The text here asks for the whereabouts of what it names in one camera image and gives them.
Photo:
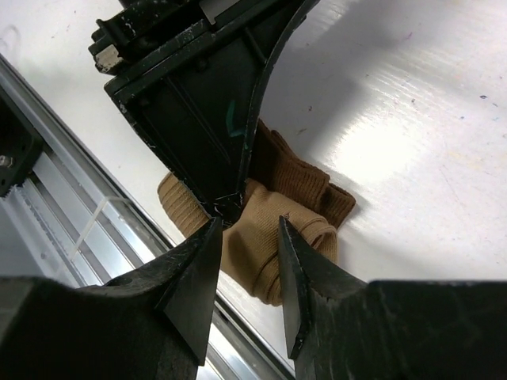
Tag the aluminium table edge rail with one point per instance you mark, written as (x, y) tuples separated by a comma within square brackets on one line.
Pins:
[(69, 226)]

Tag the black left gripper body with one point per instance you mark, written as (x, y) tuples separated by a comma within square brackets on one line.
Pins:
[(147, 40)]

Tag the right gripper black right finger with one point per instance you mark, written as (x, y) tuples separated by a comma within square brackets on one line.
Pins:
[(329, 315)]

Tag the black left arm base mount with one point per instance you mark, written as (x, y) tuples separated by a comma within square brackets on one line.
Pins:
[(21, 145)]

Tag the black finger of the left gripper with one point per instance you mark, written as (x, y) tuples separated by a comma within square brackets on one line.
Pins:
[(196, 123)]

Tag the tan brown ribbed sock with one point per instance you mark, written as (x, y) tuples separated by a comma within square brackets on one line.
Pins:
[(281, 185)]

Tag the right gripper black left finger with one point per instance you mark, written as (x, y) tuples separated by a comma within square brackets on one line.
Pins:
[(154, 321)]

